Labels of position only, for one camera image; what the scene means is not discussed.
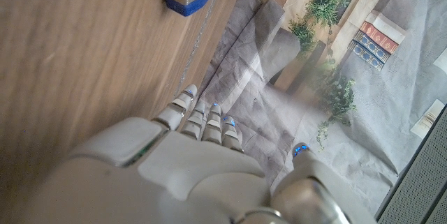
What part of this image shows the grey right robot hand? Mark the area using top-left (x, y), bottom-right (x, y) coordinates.
top-left (8, 84), bottom-right (378, 224)

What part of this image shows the printed building backdrop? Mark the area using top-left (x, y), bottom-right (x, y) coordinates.
top-left (197, 0), bottom-right (447, 216)

